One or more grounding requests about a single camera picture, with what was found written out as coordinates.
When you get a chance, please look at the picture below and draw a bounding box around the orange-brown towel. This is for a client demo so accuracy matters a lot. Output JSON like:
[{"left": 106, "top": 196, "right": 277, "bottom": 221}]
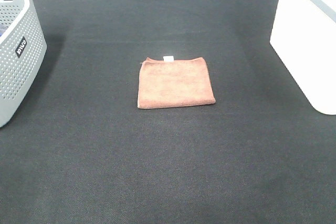
[{"left": 137, "top": 57, "right": 216, "bottom": 109}]

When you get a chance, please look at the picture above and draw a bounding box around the black table mat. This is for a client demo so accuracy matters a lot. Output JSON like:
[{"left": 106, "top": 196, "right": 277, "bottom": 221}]
[{"left": 1, "top": 0, "right": 335, "bottom": 223}]

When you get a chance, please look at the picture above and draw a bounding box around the white plastic storage box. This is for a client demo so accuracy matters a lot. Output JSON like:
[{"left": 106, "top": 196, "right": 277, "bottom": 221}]
[{"left": 270, "top": 0, "right": 335, "bottom": 115}]

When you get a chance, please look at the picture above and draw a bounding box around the grey perforated laundry basket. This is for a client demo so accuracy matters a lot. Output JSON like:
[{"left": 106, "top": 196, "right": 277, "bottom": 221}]
[{"left": 1, "top": 0, "right": 47, "bottom": 126}]

